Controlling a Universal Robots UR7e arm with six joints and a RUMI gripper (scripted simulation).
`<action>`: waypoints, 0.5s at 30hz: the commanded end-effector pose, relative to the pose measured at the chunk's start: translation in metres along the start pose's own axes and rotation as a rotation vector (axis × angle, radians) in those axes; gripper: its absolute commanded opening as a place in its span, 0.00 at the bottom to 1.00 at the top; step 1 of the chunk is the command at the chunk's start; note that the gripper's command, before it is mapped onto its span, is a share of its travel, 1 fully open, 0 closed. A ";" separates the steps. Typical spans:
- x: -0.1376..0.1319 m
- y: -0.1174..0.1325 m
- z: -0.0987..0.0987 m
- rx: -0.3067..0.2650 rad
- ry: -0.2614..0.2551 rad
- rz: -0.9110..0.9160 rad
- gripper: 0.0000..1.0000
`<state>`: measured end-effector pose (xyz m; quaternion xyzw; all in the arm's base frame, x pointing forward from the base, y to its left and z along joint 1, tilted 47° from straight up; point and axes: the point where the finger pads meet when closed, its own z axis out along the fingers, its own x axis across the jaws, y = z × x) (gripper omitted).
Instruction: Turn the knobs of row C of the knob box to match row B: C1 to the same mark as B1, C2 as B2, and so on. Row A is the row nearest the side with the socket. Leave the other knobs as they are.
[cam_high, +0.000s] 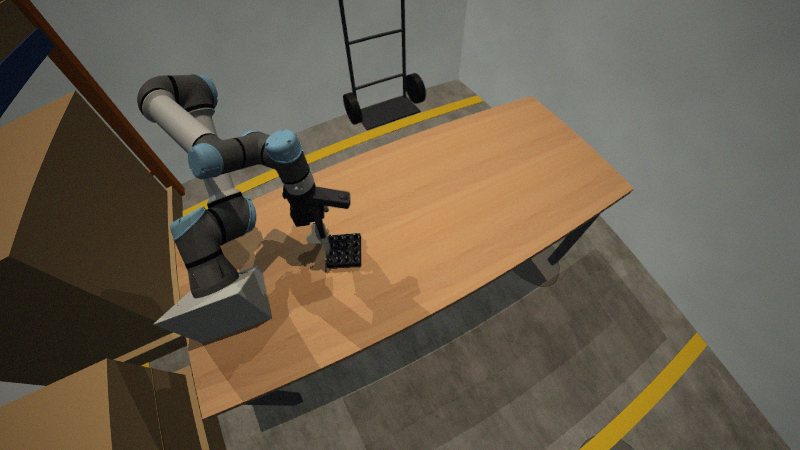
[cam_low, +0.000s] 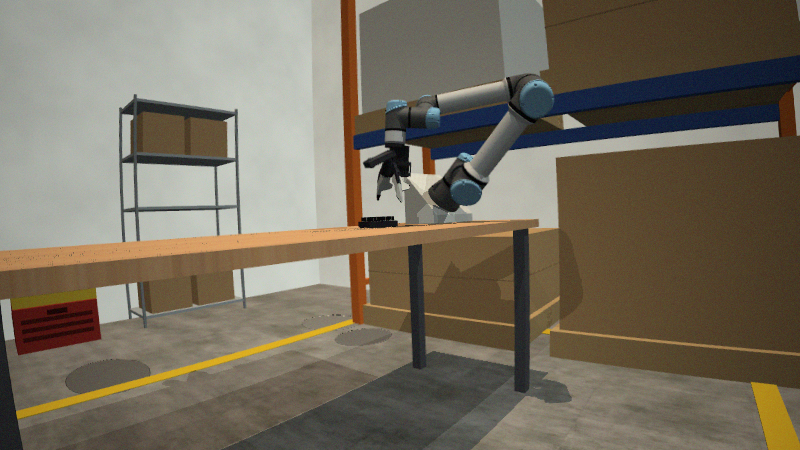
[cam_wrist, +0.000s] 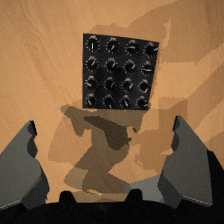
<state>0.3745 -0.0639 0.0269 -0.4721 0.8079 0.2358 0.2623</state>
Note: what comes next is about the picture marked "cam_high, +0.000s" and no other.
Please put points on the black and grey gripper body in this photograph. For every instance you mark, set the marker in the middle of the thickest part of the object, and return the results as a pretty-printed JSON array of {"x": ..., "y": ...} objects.
[{"x": 304, "y": 213}]

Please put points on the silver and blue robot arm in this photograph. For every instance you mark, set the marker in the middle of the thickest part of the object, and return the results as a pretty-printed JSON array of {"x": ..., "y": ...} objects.
[{"x": 199, "y": 234}]

